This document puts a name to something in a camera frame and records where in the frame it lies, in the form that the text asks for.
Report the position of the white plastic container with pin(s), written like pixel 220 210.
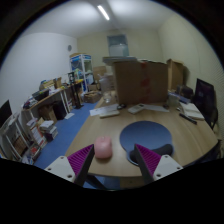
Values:
pixel 173 100

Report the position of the open white book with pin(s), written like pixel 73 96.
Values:
pixel 192 111

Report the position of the small dark object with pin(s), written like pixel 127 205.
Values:
pixel 166 106

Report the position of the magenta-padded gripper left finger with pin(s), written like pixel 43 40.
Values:
pixel 79 161

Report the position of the white paper sheet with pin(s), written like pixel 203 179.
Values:
pixel 98 110
pixel 155 107

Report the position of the large brown cardboard box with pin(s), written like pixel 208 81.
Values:
pixel 140 83

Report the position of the black marker pen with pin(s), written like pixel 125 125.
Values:
pixel 188 118

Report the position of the wall window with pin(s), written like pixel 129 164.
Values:
pixel 117 46

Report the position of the black computer tower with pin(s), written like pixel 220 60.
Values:
pixel 60 110

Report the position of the dark bag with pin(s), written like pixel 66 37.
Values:
pixel 185 90

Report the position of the black eyeglasses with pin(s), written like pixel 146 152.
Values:
pixel 121 106

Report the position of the pink computer mouse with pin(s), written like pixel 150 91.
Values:
pixel 103 147

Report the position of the black office chair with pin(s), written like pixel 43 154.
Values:
pixel 215 118

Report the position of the blue mouse pad with wrist rest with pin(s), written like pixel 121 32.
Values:
pixel 146 133

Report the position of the tall open cardboard box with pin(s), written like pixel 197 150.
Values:
pixel 175 75

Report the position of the clear plastic jar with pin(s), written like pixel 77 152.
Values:
pixel 107 97

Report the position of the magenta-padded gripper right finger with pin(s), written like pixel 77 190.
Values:
pixel 150 160

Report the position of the small brown cardboard box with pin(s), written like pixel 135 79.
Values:
pixel 48 114

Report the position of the black metal stand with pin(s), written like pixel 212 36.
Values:
pixel 77 95

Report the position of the white shelf unit with books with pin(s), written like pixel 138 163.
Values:
pixel 20 140

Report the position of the long ceiling light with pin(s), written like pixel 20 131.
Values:
pixel 103 12

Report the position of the black computer monitor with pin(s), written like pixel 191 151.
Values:
pixel 204 95

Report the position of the cluttered wooden side desk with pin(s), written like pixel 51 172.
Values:
pixel 46 98

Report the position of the round wall clock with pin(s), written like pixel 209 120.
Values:
pixel 69 48

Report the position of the beige flat case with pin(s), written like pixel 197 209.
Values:
pixel 109 114

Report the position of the white remote control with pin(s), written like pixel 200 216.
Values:
pixel 136 108

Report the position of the blue and white cabinet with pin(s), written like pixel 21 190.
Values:
pixel 81 66

